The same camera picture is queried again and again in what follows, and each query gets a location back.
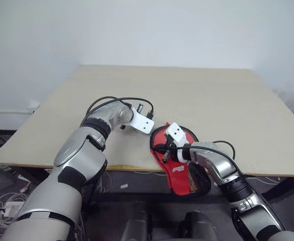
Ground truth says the red mesh bag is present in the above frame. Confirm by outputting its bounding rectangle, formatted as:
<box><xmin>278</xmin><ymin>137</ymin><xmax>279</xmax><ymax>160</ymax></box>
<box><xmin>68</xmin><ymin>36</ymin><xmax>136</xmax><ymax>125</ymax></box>
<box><xmin>149</xmin><ymin>121</ymin><xmax>213</xmax><ymax>196</ymax></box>

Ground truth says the white floor cables tangle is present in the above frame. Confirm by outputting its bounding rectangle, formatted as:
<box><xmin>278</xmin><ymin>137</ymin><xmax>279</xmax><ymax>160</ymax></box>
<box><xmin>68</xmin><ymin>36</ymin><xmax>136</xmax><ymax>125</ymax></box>
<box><xmin>0</xmin><ymin>130</ymin><xmax>39</xmax><ymax>228</ymax></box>

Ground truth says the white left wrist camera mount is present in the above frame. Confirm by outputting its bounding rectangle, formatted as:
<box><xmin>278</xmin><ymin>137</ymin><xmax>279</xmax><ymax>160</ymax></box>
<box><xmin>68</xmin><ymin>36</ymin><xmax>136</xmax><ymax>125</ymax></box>
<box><xmin>123</xmin><ymin>103</ymin><xmax>155</xmax><ymax>135</ymax></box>

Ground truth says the dark rounded shape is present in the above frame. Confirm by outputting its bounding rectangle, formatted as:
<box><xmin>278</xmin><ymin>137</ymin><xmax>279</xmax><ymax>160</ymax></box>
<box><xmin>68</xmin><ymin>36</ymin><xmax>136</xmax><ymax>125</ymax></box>
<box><xmin>122</xmin><ymin>209</ymin><xmax>150</xmax><ymax>241</ymax></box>

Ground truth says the white wall box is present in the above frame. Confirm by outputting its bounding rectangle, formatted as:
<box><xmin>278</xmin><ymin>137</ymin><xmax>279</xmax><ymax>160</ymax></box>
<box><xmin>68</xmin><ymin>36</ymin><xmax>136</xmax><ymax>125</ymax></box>
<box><xmin>27</xmin><ymin>100</ymin><xmax>41</xmax><ymax>114</ymax></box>

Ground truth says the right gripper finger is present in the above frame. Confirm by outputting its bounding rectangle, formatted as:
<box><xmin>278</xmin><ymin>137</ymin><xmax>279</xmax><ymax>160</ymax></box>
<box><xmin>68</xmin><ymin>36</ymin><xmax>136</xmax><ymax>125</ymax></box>
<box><xmin>153</xmin><ymin>143</ymin><xmax>168</xmax><ymax>153</ymax></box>
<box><xmin>161</xmin><ymin>150</ymin><xmax>173</xmax><ymax>162</ymax></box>

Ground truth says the white power strip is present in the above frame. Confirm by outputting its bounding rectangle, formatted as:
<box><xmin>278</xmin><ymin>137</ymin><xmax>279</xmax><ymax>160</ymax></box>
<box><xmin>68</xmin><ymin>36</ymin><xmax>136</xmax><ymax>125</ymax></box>
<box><xmin>4</xmin><ymin>200</ymin><xmax>25</xmax><ymax>217</ymax></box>

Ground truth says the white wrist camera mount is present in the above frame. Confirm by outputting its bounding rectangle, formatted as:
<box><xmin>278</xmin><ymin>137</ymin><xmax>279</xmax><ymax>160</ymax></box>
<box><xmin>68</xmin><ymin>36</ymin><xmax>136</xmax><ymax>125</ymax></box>
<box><xmin>165</xmin><ymin>122</ymin><xmax>191</xmax><ymax>163</ymax></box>
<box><xmin>123</xmin><ymin>103</ymin><xmax>155</xmax><ymax>135</ymax></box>

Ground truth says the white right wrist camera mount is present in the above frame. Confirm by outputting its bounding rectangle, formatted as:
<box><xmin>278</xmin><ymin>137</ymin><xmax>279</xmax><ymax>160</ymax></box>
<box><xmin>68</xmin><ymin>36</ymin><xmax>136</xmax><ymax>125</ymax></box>
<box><xmin>165</xmin><ymin>122</ymin><xmax>191</xmax><ymax>163</ymax></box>

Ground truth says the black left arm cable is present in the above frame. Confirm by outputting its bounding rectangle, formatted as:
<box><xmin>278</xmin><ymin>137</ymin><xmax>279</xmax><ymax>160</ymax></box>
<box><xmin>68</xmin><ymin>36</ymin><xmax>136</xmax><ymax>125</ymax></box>
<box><xmin>87</xmin><ymin>96</ymin><xmax>155</xmax><ymax>120</ymax></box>

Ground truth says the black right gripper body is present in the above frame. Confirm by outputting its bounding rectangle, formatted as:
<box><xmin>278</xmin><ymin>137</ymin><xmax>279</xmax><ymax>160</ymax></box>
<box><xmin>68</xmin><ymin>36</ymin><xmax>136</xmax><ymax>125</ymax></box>
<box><xmin>165</xmin><ymin>135</ymin><xmax>180</xmax><ymax>158</ymax></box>

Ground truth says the black table frame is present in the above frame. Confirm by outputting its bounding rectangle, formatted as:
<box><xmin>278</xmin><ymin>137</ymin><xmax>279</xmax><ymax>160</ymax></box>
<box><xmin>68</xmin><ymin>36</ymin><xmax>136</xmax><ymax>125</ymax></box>
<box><xmin>11</xmin><ymin>165</ymin><xmax>294</xmax><ymax>204</ymax></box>

